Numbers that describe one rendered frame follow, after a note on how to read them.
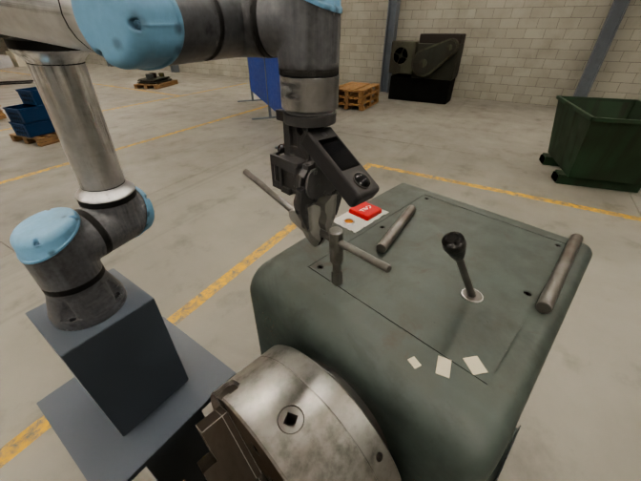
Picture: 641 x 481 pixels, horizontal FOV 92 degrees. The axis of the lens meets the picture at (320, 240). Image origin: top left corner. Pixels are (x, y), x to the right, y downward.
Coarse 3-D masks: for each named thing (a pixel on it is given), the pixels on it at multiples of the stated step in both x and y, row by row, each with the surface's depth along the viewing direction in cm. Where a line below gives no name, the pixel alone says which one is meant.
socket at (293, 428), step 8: (288, 408) 40; (296, 408) 40; (280, 416) 39; (288, 416) 40; (296, 416) 40; (280, 424) 39; (288, 424) 41; (296, 424) 39; (288, 432) 38; (296, 432) 38
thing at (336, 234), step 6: (330, 228) 48; (336, 228) 48; (330, 234) 47; (336, 234) 47; (342, 234) 48; (330, 240) 48; (336, 240) 47; (330, 246) 48; (336, 246) 48; (330, 252) 49; (336, 252) 49; (342, 252) 50; (330, 258) 50; (336, 258) 49; (342, 258) 50; (336, 264) 51; (336, 270) 51; (336, 276) 52; (336, 282) 53
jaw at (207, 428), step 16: (208, 416) 45; (224, 416) 43; (208, 432) 42; (224, 432) 43; (208, 448) 44; (224, 448) 42; (240, 448) 44; (208, 464) 42; (224, 464) 42; (240, 464) 43; (256, 464) 44; (208, 480) 41; (224, 480) 42; (240, 480) 43
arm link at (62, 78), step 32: (32, 64) 52; (64, 64) 53; (64, 96) 55; (96, 96) 60; (64, 128) 58; (96, 128) 60; (96, 160) 63; (96, 192) 66; (128, 192) 69; (128, 224) 71
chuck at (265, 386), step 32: (224, 384) 48; (256, 384) 44; (288, 384) 43; (256, 416) 39; (320, 416) 40; (256, 448) 39; (288, 448) 37; (320, 448) 37; (352, 448) 38; (288, 480) 35; (320, 480) 36; (352, 480) 37
